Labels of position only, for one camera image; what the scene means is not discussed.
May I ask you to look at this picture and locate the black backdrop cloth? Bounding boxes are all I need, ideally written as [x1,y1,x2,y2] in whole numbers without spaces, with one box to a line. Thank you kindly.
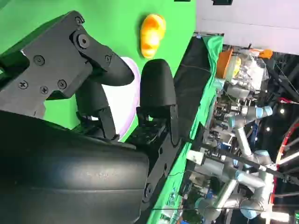
[172,35,218,147]

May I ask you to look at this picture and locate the long orange white bread roll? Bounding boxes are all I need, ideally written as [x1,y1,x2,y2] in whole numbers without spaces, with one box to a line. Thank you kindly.
[139,14,167,59]

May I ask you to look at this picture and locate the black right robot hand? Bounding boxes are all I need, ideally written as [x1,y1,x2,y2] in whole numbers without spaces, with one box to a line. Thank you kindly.
[0,10,185,224]

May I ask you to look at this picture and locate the lilac plate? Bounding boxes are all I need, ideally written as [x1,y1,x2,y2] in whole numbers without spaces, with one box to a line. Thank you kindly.
[93,57,142,143]

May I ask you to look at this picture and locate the red curved frame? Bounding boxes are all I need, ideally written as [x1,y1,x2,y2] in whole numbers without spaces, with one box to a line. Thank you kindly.
[275,122,299,165]

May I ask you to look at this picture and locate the orange container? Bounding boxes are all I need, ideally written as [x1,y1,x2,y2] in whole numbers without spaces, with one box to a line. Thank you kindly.
[217,48,235,79]

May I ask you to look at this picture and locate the green table cloth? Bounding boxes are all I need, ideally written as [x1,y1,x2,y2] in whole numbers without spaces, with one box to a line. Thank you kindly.
[0,0,225,224]

